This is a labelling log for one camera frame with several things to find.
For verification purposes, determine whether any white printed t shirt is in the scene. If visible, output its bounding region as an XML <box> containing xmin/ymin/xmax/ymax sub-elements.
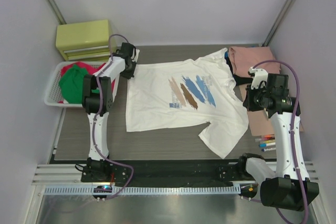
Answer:
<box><xmin>125</xmin><ymin>48</ymin><xmax>249</xmax><ymax>158</ymax></box>

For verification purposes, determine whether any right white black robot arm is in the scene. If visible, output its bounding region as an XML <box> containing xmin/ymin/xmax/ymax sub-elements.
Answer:
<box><xmin>238</xmin><ymin>69</ymin><xmax>319</xmax><ymax>211</ymax></box>

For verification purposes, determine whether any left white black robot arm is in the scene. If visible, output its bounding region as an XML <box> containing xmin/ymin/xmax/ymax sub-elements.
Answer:
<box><xmin>81</xmin><ymin>42</ymin><xmax>139</xmax><ymax>182</ymax></box>

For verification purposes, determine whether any brown cardboard sheet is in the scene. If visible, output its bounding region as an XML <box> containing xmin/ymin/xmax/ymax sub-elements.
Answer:
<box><xmin>243</xmin><ymin>84</ymin><xmax>301</xmax><ymax>142</ymax></box>

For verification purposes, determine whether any black folded t shirt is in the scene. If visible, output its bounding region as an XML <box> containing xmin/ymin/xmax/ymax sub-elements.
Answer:
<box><xmin>224</xmin><ymin>51</ymin><xmax>253</xmax><ymax>86</ymax></box>

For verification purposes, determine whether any red marker pen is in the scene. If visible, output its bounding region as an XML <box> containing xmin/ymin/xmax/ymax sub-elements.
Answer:
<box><xmin>255</xmin><ymin>135</ymin><xmax>275</xmax><ymax>142</ymax></box>

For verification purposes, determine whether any red t shirt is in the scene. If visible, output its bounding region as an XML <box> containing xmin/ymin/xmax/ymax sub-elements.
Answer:
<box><xmin>59</xmin><ymin>61</ymin><xmax>116</xmax><ymax>103</ymax></box>

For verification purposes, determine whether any yellow-green drawer box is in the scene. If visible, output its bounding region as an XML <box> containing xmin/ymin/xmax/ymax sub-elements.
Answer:
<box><xmin>56</xmin><ymin>19</ymin><xmax>117</xmax><ymax>61</ymax></box>

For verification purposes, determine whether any yellow marker pen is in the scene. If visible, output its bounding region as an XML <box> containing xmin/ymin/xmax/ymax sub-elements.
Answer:
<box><xmin>259</xmin><ymin>140</ymin><xmax>275</xmax><ymax>144</ymax></box>

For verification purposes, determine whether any pink folded t shirt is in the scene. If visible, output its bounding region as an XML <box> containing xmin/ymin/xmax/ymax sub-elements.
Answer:
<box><xmin>228</xmin><ymin>46</ymin><xmax>275</xmax><ymax>78</ymax></box>

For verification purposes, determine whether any dark blue marker pen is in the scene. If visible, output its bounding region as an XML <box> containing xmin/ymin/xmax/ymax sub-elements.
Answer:
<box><xmin>261</xmin><ymin>147</ymin><xmax>276</xmax><ymax>152</ymax></box>

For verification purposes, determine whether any green t shirt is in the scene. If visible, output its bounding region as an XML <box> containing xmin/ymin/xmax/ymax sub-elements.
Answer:
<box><xmin>58</xmin><ymin>63</ymin><xmax>91</xmax><ymax>103</ymax></box>

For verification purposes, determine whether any white plastic basket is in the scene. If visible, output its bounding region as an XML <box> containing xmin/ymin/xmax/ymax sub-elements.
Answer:
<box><xmin>44</xmin><ymin>57</ymin><xmax>125</xmax><ymax>112</ymax></box>

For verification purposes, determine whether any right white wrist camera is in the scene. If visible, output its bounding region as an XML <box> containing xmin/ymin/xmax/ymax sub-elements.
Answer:
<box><xmin>248</xmin><ymin>67</ymin><xmax>268</xmax><ymax>90</ymax></box>

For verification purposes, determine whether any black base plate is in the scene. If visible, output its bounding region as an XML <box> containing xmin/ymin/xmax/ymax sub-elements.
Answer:
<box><xmin>75</xmin><ymin>158</ymin><xmax>254</xmax><ymax>188</ymax></box>

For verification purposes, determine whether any white slotted cable duct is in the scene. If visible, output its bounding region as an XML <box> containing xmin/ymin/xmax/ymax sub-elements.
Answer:
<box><xmin>44</xmin><ymin>184</ymin><xmax>241</xmax><ymax>196</ymax></box>

